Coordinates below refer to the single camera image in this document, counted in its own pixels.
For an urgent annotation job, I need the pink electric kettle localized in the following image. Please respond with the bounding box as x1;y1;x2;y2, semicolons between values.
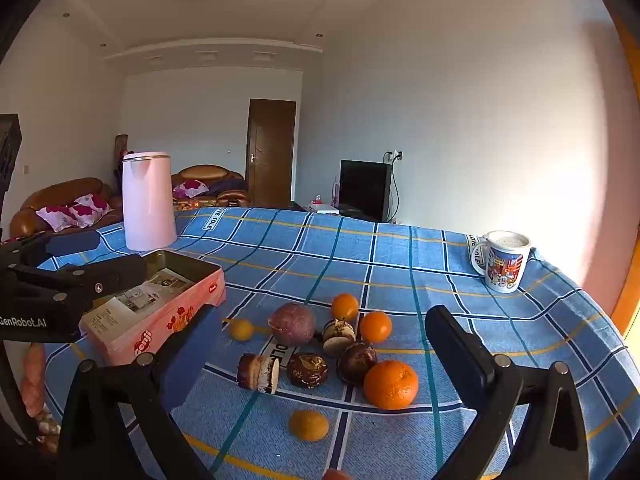
122;151;177;251

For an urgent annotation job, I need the white floral cushion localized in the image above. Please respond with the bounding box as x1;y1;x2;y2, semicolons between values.
70;193;113;226
173;180;210;200
36;205;81;232

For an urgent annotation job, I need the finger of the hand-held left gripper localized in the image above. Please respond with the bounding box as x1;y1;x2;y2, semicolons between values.
14;253;150;303
0;233;104;267

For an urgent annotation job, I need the person's left hand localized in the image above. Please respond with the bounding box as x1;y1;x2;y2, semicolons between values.
21;344;61;455

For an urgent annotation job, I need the small orange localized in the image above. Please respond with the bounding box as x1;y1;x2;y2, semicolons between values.
359;311;393;344
331;293;360;322

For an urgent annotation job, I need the large orange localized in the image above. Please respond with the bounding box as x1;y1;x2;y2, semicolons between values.
363;359;420;410

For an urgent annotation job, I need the purple blanket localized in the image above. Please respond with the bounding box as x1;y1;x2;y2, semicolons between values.
207;172;248;193

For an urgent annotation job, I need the black television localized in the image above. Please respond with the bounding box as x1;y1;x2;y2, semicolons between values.
339;160;392;223

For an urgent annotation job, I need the printed paper sheet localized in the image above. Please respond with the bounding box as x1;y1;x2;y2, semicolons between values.
87;268;196;333

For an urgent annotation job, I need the brown leather armchair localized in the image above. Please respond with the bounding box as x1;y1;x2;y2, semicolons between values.
171;164;249;209

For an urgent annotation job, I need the yellow-orange citrus fruit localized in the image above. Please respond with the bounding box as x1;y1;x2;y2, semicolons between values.
288;409;330;442

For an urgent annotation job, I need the dark purple passion fruit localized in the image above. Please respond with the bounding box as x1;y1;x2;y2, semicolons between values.
336;341;378;386

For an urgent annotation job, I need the brown leather sofa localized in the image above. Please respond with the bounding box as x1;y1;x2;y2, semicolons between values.
10;177;124;238

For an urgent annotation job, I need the blue plaid tablecloth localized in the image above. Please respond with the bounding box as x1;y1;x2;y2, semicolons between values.
37;206;628;480

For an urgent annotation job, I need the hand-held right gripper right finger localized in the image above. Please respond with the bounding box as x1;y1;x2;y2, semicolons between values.
424;304;592;480

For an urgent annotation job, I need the chocolate swirl cake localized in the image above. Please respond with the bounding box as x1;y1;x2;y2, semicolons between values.
286;353;329;389

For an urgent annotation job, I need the white cartoon print mug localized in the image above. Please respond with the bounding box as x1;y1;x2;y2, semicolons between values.
470;230;532;293

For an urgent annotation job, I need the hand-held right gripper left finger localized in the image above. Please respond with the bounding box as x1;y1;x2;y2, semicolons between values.
56;307;226;480

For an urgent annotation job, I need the brown wooden door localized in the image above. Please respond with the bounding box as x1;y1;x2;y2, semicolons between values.
247;99;297;209

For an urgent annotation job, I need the black power cable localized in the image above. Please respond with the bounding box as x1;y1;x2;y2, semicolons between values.
384;151;401;223

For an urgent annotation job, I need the pink tin box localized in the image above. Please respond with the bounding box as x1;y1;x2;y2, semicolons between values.
79;249;227;367

